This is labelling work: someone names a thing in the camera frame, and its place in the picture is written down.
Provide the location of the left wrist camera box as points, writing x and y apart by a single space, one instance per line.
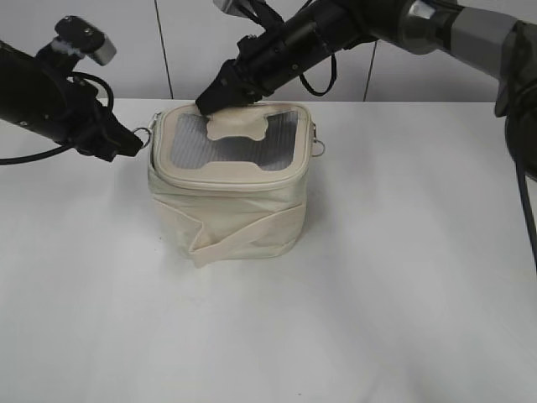
75 36

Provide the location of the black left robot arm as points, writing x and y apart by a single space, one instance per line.
45 95

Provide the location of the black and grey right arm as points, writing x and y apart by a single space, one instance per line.
496 44

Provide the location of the cream fabric zipper bag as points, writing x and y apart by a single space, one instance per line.
232 185

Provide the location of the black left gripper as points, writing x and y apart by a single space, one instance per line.
83 123

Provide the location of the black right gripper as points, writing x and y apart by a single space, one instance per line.
285 51

